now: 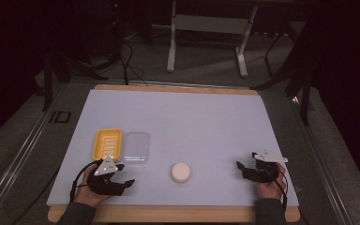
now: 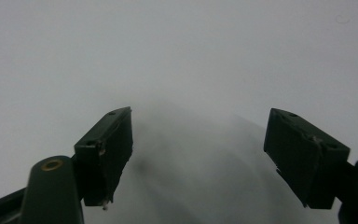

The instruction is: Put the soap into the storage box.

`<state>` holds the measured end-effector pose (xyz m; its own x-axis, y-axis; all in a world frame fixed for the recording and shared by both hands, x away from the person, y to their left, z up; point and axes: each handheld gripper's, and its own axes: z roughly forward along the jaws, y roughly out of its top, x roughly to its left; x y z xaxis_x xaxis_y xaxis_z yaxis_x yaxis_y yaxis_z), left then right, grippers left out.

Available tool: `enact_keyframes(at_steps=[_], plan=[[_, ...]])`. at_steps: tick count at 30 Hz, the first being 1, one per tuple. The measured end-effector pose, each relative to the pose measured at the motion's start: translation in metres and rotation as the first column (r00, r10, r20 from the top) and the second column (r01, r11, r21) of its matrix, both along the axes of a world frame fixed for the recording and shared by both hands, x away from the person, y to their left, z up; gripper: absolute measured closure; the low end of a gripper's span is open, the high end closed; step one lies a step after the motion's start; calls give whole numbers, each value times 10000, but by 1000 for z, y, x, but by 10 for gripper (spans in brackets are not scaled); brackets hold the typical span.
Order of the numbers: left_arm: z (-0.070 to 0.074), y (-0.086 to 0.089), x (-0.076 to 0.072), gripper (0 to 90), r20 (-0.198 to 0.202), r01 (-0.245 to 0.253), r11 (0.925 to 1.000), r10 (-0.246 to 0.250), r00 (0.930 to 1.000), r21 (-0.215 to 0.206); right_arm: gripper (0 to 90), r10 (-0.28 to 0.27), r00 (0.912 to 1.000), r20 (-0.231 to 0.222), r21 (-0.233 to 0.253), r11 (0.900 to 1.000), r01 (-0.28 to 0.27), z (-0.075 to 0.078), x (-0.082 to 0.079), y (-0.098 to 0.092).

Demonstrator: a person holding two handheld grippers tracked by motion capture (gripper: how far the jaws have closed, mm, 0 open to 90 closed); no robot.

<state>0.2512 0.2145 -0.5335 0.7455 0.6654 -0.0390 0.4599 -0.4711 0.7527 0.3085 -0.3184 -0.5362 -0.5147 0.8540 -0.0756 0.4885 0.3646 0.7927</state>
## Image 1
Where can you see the clear plastic tray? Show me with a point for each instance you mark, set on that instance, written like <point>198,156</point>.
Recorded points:
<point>136,147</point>

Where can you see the pale foam mat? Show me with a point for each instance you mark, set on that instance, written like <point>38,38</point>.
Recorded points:
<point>200,125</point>

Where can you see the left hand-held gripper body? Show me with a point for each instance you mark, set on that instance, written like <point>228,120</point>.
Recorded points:
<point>105,167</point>

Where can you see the person's left hand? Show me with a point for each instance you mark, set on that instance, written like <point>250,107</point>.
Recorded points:
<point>86,194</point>

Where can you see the black metal stand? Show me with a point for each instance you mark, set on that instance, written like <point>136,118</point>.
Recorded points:
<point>305,100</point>
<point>47,89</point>

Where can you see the aluminium floor rail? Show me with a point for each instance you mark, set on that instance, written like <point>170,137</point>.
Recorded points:
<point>18,160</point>
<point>325,175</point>

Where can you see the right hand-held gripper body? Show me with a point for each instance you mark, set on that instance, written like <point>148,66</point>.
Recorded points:
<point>264,172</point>

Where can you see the yellow soap dish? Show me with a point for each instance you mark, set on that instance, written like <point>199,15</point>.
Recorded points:
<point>107,144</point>

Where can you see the person's right hand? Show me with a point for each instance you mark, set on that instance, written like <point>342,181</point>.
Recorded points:
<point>270,189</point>

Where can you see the white metal desk frame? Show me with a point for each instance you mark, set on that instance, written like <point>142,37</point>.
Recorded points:
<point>211,24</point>

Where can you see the round white soap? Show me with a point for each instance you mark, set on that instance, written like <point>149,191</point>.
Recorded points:
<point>180,172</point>

